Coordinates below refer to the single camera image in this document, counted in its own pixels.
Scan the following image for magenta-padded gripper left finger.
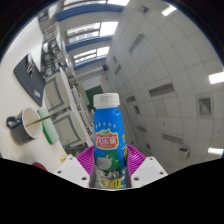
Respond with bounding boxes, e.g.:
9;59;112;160
53;145;96;188

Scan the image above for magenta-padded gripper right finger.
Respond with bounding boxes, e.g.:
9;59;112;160
124;144;169;189

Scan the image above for blue drink bottle white cap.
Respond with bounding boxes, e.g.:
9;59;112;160
92;92;130;190

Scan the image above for flat round red coaster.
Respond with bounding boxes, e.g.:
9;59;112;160
32;161;49;172

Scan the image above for white classroom chairs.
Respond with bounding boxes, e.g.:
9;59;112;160
38;9;98;151

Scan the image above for thin wooden stick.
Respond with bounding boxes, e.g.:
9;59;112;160
24;115;51;128

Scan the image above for dark blue mug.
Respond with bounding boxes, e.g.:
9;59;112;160
5;107;44;145

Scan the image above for black flat pad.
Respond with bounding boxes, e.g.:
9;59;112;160
13;53;47;108

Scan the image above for blue curtain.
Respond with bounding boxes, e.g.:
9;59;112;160
73;55;107;71
65;35;113;53
56;3;125;22

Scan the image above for ceiling lights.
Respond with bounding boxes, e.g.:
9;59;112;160
114;3;224;161

